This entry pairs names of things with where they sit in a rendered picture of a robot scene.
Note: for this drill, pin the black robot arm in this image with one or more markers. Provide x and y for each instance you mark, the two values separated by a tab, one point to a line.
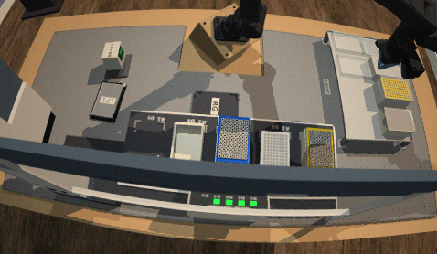
418	22

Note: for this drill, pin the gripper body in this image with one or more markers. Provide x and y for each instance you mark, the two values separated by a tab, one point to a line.
382	44

